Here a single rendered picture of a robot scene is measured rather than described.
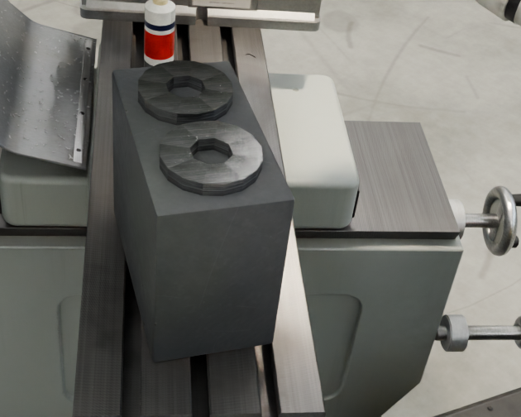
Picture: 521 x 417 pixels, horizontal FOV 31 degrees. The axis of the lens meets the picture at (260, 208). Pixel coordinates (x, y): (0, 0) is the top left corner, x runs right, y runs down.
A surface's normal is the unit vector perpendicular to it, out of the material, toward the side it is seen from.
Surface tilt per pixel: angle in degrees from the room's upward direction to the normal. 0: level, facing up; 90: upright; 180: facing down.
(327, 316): 90
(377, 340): 90
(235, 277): 90
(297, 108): 0
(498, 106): 0
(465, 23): 0
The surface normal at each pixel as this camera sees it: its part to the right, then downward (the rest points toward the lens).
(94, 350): 0.09, -0.75
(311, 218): 0.09, 0.66
